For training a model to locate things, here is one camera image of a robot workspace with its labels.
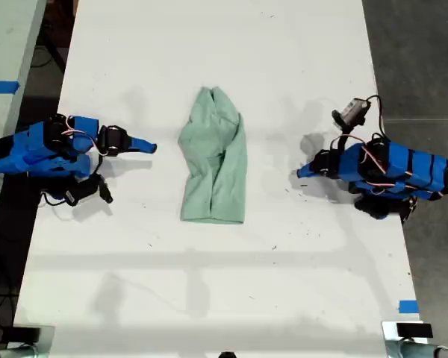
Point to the white side table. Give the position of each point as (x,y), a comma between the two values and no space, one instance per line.
(7,44)

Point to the grey black camera box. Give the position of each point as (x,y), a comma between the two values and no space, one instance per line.
(352,112)

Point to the short blue tape piece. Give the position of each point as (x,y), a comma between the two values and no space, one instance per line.
(408,306)

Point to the small black box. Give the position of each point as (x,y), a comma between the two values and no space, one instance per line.
(20,333)
(414,330)

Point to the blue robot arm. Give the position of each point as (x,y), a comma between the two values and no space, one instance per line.
(37,149)
(414,168)

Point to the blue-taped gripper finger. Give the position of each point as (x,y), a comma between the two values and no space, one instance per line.
(314,175)
(310,167)
(142,142)
(142,150)

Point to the grey metal pipe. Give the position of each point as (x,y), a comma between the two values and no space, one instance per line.
(11,352)
(418,351)

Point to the long blue tape strip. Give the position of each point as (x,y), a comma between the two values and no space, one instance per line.
(2,86)

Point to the black camera stalk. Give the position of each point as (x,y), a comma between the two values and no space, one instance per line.
(342,141)
(99,166)

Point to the small black round object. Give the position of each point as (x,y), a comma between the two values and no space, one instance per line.
(227,355)

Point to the pale green T-shirt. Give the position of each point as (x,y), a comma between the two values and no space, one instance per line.
(216,168)

